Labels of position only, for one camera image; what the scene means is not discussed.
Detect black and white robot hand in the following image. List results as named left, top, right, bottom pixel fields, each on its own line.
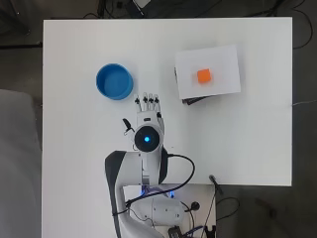
left=122, top=92, right=165, bottom=138

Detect orange cube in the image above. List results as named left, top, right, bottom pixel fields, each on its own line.
left=196, top=68, right=213, bottom=84

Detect blue round tub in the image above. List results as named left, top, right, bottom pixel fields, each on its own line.
left=95, top=62, right=135, bottom=101

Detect white flat box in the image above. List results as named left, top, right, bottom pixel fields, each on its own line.
left=174, top=44, right=243, bottom=100

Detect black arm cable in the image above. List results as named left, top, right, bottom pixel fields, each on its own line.
left=112, top=153, right=196, bottom=217

